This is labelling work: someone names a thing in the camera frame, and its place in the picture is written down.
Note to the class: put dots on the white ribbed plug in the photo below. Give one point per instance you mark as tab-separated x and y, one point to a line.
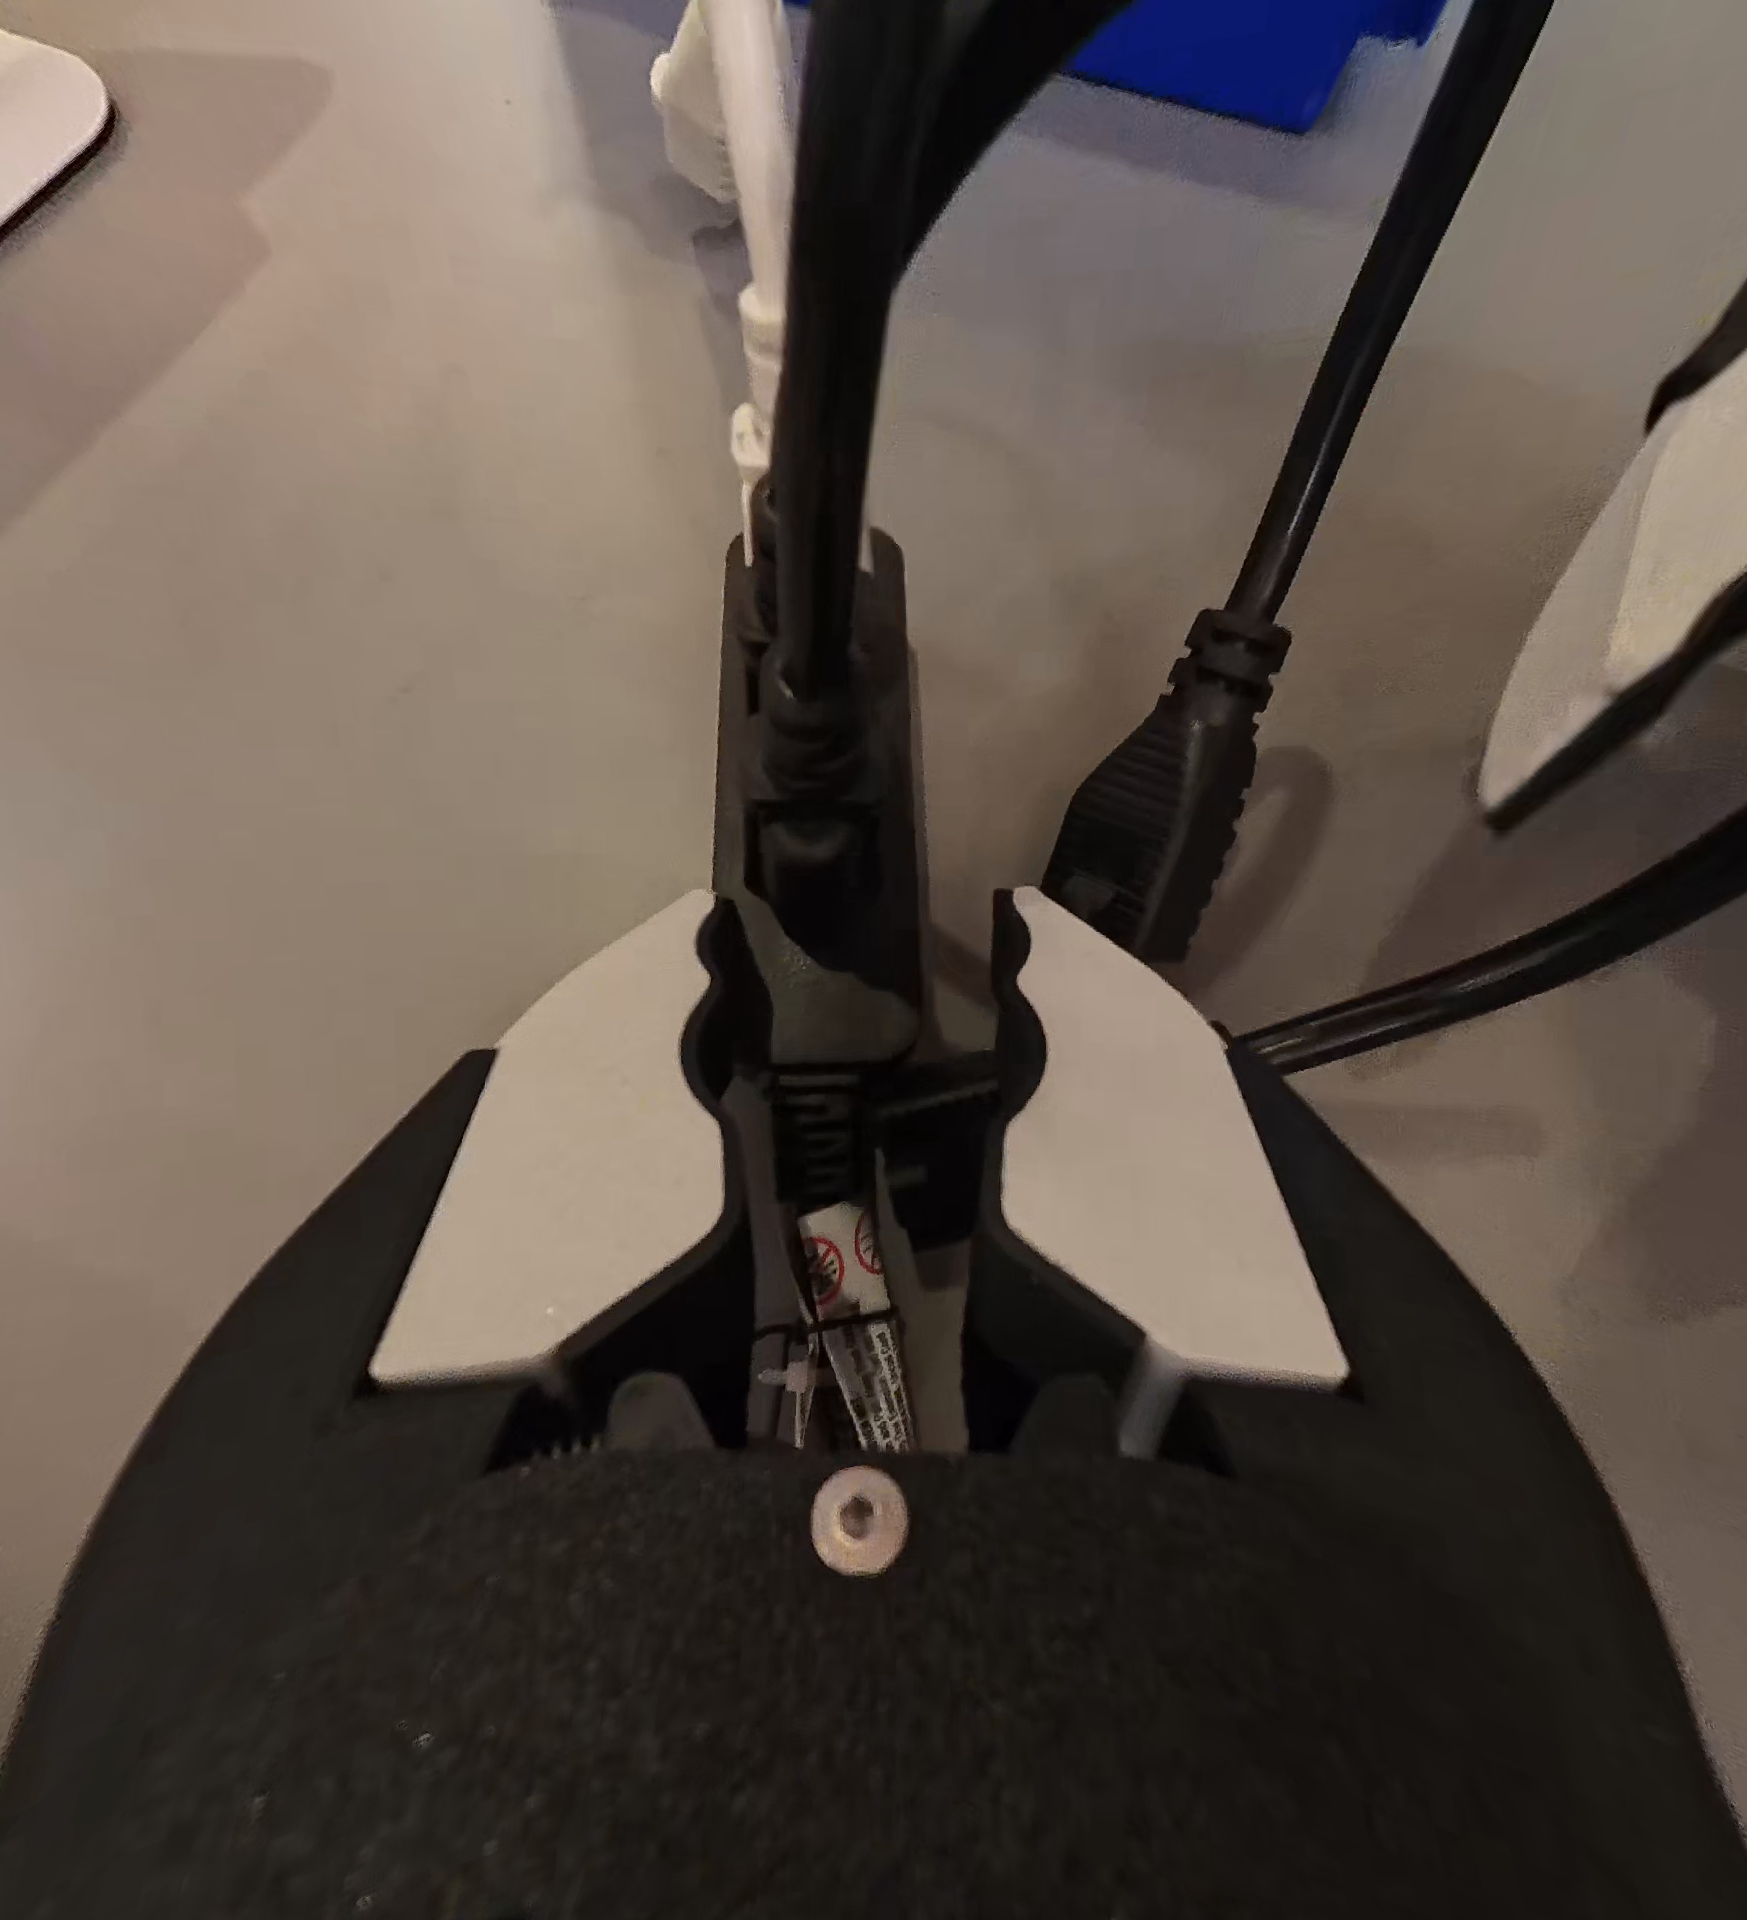
693	121

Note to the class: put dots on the black power strip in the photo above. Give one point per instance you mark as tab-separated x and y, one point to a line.
896	840

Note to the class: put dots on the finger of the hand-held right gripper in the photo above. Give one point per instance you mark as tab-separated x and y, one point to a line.
1685	540

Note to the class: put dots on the blue plastic bin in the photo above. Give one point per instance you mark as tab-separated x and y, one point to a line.
1205	60

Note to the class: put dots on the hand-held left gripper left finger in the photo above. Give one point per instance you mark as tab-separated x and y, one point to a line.
574	1154

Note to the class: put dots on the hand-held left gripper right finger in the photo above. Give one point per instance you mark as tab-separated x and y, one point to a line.
1159	1186

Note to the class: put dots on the black loose plug upper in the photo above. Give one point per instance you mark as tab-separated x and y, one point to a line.
1159	810

